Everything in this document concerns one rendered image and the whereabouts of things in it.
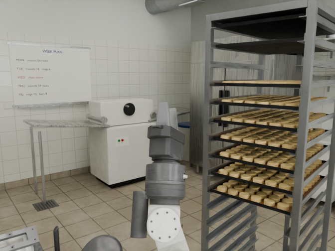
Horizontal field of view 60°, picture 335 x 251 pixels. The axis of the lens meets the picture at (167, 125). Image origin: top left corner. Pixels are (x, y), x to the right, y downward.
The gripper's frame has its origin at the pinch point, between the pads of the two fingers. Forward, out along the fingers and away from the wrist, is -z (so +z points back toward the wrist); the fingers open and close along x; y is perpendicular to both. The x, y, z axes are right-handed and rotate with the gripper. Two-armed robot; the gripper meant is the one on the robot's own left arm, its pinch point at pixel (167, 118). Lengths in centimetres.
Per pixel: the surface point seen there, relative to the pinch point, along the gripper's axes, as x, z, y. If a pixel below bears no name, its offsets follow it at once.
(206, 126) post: -76, -17, 13
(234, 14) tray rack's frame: -54, -61, -6
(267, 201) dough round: -84, 18, -14
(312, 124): -82, -17, -35
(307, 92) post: -58, -23, -32
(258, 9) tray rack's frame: -51, -59, -17
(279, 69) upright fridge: -284, -135, -17
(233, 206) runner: -121, 22, 9
